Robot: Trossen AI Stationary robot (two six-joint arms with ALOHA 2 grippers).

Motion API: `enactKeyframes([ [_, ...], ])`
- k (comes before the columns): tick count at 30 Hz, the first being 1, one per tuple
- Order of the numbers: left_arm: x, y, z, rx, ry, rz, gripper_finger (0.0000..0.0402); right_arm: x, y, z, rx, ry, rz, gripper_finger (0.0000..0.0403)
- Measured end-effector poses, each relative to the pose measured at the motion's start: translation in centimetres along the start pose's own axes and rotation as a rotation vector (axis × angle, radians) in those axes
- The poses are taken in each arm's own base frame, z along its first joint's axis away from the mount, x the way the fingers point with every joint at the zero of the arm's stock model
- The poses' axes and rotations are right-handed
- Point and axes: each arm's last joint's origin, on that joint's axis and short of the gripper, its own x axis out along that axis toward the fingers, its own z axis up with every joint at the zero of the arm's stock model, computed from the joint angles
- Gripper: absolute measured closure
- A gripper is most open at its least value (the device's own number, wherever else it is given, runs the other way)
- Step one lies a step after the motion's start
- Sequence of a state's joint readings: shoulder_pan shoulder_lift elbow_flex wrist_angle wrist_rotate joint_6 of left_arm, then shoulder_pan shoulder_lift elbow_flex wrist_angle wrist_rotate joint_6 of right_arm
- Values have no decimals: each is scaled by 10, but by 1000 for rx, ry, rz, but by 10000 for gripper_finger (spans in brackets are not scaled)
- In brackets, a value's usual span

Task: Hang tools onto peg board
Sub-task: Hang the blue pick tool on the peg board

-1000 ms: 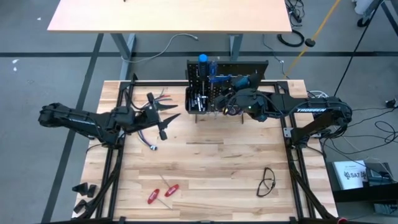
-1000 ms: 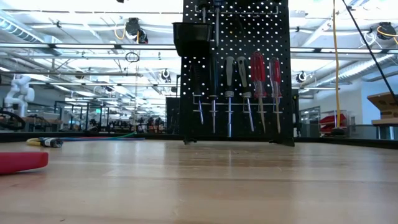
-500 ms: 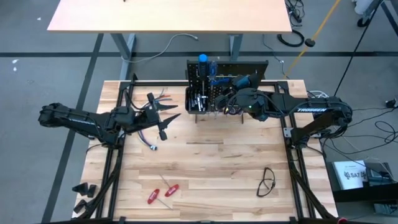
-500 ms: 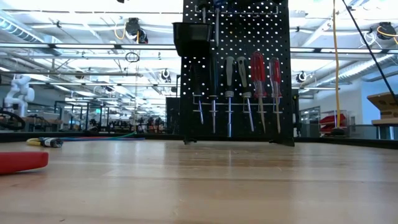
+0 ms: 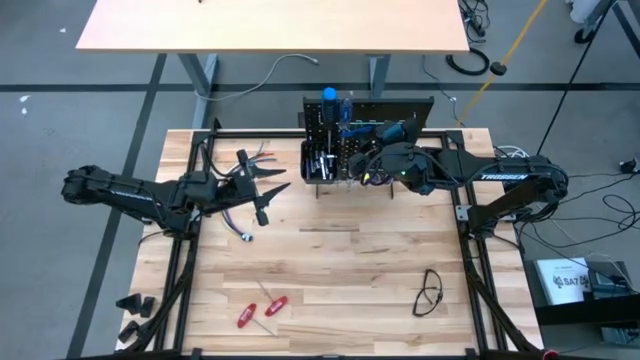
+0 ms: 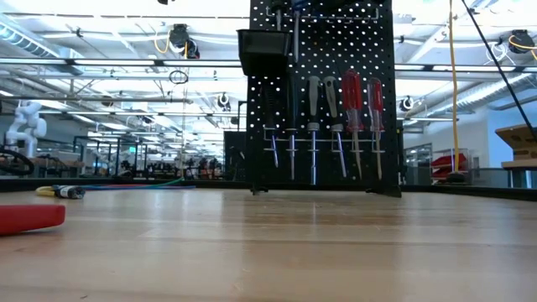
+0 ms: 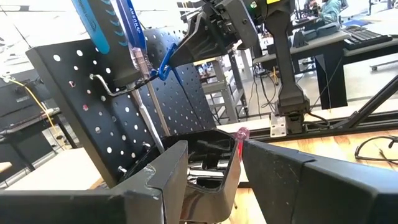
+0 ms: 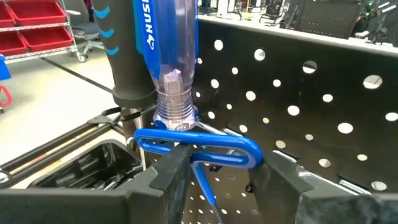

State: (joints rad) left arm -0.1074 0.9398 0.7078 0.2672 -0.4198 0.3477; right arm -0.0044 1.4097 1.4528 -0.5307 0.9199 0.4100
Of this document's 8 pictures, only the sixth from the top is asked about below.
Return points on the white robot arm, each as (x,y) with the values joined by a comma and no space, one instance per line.
(25,126)

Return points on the black plastic pegboard bin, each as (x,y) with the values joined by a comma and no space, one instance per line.
(263,52)

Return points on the black metal pegboard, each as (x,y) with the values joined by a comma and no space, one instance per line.
(327,50)

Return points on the red bin storage rack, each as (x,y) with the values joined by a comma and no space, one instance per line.
(444,161)

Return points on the black hoop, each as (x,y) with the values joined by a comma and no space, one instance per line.
(29,167)

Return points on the brown cardboard box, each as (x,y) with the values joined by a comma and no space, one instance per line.
(518,140)

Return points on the grey wood-topped workbench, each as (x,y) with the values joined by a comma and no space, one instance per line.
(520,164)

